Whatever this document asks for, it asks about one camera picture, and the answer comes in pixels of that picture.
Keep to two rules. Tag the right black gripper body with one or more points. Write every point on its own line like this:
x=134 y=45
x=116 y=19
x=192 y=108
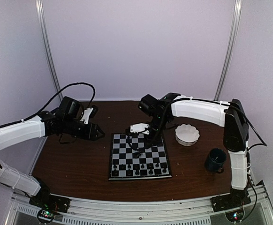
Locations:
x=158 y=123

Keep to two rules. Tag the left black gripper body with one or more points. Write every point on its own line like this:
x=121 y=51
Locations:
x=70 y=128

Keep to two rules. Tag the black grey chessboard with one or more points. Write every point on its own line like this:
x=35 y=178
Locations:
x=121 y=153

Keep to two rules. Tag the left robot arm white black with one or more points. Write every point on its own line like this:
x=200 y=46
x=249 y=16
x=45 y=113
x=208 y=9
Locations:
x=70 y=118

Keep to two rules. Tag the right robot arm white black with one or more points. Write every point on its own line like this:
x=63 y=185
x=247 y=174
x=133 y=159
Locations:
x=229 y=115

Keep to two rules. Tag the white scalloped bowl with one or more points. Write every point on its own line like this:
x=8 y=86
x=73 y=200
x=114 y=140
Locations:
x=186 y=135

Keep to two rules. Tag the dark blue mug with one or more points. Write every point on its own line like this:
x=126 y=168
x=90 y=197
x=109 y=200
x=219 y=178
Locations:
x=215 y=161

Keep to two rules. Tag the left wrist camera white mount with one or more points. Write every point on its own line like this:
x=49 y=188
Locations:
x=89 y=113

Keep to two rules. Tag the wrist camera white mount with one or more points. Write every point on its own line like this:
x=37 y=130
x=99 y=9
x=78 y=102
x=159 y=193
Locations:
x=89 y=113
x=138 y=127

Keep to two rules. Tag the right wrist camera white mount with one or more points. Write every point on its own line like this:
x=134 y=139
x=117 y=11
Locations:
x=138 y=127

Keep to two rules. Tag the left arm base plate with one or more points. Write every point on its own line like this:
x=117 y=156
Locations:
x=54 y=204

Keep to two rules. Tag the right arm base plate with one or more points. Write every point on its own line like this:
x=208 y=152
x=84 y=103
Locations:
x=229 y=201

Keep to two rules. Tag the aluminium front rail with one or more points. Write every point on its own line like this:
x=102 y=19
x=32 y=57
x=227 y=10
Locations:
x=196 y=211

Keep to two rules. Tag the left aluminium frame post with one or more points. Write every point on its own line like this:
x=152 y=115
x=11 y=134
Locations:
x=48 y=52

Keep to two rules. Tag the aluminium frame post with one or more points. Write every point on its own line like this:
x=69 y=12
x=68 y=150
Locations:
x=231 y=43
x=48 y=52

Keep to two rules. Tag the right aluminium frame post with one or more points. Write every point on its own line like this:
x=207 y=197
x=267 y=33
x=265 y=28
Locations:
x=231 y=43

